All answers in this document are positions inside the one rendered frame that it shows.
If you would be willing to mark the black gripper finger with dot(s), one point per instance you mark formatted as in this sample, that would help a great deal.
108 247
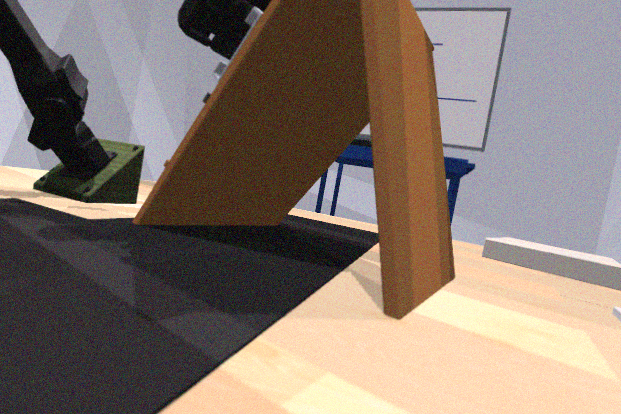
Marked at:
233 30

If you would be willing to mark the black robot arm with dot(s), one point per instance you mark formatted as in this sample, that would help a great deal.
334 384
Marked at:
56 94

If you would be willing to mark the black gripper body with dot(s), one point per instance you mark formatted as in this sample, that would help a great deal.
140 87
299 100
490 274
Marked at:
198 18

